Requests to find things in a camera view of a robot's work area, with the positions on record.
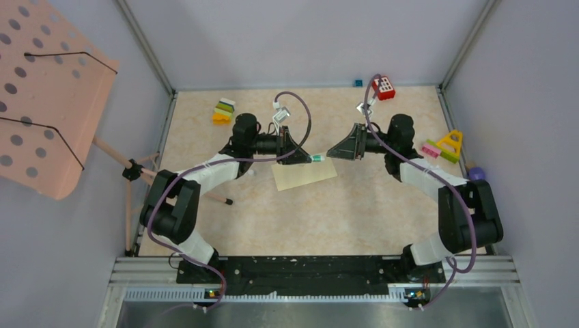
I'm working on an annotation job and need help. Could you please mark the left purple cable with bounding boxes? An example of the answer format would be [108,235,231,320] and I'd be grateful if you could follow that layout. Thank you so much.
[145,91,313,313]

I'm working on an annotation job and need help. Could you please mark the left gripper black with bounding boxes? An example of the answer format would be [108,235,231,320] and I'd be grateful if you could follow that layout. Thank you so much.
[248,125,311,165]

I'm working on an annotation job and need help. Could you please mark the pink perforated music stand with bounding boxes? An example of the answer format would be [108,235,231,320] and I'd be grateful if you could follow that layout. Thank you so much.
[0,0,234,254]

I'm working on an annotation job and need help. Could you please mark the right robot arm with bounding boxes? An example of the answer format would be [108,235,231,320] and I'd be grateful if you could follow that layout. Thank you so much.
[326,114,504,282]

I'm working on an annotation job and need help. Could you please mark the yellow green toy block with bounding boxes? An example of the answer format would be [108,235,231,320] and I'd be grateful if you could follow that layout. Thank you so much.
[435,129,463,164]

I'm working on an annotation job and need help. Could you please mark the stacked colourful toy blocks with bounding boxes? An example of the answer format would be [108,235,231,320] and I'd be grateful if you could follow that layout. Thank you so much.
[212,98,236,125]

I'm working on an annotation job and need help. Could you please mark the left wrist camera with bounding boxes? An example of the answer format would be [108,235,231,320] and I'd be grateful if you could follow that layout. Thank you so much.
[272,101,291,132]

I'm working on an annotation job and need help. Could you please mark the pink small block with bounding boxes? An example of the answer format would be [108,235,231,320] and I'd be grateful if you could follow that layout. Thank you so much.
[421,143,442,159]

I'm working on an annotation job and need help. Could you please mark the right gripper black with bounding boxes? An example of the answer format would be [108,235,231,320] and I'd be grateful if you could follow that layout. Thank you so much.
[327,124,395,161]

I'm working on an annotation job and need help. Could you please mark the red toy block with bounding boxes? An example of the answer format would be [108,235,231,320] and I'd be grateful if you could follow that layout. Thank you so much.
[372,75,396,101]

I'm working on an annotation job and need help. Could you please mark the yellow envelope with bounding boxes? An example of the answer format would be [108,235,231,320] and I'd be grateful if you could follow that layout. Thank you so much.
[271,155,337,191]

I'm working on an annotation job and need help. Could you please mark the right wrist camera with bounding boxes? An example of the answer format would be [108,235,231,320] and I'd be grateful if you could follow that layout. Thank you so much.
[356,98,376,120]

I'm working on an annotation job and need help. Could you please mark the glue stick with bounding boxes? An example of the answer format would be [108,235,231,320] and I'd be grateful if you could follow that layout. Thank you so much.
[310,154,325,163]

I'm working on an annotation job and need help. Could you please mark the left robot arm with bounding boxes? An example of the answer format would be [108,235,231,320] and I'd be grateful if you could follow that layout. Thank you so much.
[139,113,312,283]

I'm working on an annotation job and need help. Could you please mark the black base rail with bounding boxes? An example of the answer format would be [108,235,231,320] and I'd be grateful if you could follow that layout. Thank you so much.
[109,255,520,308]

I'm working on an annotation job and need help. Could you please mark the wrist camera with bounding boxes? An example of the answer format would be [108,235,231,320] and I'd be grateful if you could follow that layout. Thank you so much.
[356,98,376,120]
[272,101,291,132]

